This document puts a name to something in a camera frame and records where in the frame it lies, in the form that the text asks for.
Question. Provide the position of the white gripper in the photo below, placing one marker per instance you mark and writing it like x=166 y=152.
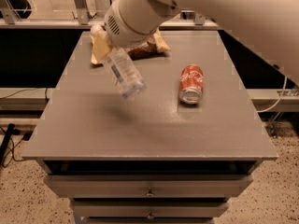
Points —
x=120 y=31

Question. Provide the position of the blue plastic water bottle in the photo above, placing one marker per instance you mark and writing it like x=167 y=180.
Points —
x=124 y=74

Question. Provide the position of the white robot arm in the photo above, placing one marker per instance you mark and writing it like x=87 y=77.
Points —
x=269 y=28

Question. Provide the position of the brown chip bag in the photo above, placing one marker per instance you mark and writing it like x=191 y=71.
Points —
x=153 y=46

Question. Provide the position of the metal railing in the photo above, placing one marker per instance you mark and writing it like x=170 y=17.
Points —
x=53 y=14

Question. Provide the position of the red soda can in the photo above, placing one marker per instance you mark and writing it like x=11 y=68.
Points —
x=191 y=85

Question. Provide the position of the grey drawer cabinet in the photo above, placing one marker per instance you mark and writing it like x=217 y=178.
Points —
x=104 y=153

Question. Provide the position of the upper drawer knob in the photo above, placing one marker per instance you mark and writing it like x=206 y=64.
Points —
x=150 y=194

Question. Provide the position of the drawer knob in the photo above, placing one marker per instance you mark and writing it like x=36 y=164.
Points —
x=150 y=216
x=150 y=194

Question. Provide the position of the lower drawer knob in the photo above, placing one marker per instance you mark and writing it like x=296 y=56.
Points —
x=150 y=216

